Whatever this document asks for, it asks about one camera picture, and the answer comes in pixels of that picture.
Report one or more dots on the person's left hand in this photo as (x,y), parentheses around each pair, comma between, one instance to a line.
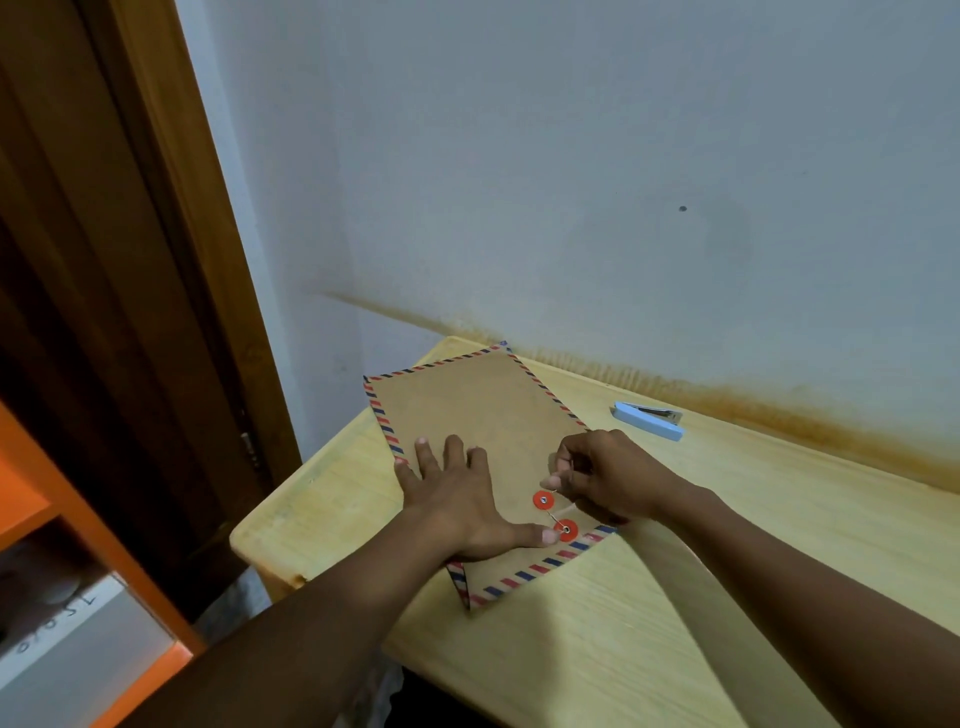
(457,510)

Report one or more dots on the person's right hand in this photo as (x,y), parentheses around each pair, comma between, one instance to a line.
(622,476)

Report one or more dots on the light blue stapler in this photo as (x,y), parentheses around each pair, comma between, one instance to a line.
(649,421)

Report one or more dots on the brown envelope with striped edge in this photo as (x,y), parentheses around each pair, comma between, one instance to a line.
(465,397)

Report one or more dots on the person's right forearm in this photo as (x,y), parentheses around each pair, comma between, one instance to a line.
(825,600)

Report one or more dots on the person's left forearm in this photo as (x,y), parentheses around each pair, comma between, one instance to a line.
(300,645)

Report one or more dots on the person's dark trousers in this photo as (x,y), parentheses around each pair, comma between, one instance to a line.
(442,705)

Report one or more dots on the metal door hinge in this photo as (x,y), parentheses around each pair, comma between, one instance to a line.
(250,450)

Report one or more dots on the orange panel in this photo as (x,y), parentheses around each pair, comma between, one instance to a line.
(75,525)

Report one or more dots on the white box with handwriting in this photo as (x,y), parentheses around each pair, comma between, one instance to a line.
(82,660)

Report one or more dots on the dark wooden door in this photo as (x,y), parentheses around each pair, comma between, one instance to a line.
(90,300)

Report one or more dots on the brown wooden door frame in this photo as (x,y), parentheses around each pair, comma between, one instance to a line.
(202,225)

